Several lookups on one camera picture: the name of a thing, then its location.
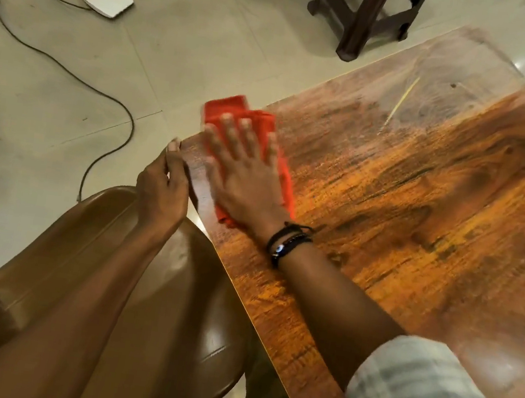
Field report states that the person's right forearm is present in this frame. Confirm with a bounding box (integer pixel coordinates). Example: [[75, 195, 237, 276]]
[[262, 237, 418, 398]]

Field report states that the black beaded bracelet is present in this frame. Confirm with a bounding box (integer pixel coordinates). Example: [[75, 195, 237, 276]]
[[269, 229, 315, 274]]

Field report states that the person's left forearm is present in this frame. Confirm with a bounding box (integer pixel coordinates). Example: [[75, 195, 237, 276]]
[[0, 200, 178, 398]]

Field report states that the red cleaning cloth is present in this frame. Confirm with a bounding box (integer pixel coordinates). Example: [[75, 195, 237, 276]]
[[187, 91, 310, 238]]

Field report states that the person's right hand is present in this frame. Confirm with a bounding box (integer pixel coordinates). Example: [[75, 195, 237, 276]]
[[190, 111, 303, 245]]

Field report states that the wooden table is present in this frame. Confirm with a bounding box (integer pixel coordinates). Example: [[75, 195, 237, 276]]
[[147, 0, 525, 398]]

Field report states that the person's left hand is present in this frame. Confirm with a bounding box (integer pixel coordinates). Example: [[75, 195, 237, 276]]
[[130, 134, 198, 241]]

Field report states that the brown wooden chair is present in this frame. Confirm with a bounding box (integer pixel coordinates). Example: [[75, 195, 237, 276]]
[[0, 169, 272, 398]]

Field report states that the thin black cable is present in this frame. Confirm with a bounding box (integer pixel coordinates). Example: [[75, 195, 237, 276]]
[[0, 0, 152, 209]]

